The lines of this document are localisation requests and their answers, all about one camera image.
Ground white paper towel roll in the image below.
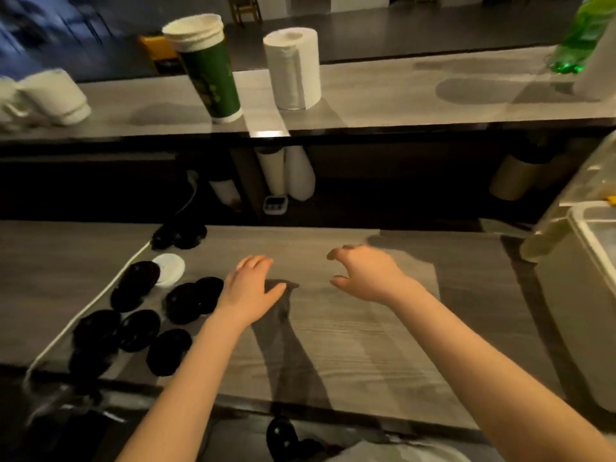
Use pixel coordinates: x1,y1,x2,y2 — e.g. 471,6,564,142
263,27,322,111

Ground black star slipper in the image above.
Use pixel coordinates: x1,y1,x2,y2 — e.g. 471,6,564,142
265,417,302,462

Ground grey bar counter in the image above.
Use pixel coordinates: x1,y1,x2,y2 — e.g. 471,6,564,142
0,45,616,140

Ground small digital timer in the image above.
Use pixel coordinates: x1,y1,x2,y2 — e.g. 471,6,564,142
262,194,289,216

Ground white power cable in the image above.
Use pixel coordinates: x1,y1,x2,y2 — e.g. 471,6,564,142
21,175,201,395

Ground grey wooden table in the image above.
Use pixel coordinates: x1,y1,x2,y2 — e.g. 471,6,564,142
0,221,616,434

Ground white plastic storage bin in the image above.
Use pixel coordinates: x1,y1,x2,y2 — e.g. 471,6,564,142
519,129,616,413

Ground green paper cup stack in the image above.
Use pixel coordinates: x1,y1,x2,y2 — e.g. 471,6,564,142
162,13,243,124

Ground pile of cup lids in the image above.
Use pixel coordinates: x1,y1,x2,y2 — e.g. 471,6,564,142
67,221,225,381

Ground person's left forearm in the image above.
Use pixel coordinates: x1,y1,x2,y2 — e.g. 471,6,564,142
115,307,251,462

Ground person's left hand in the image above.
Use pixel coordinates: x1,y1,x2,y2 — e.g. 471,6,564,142
214,254,287,328

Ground person's right hand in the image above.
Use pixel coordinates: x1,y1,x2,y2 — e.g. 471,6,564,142
327,244,420,309

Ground tall white paper cup stack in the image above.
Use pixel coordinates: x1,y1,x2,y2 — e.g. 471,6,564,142
572,13,616,101

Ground wooden chair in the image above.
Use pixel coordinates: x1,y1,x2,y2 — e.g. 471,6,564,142
137,33,184,75

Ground person's white shirt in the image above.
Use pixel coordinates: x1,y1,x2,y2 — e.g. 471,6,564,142
327,440,472,462

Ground person's right forearm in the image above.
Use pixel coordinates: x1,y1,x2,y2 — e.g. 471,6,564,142
394,288,616,462

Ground green plastic bottle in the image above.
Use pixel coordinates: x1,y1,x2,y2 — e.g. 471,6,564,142
548,0,616,74

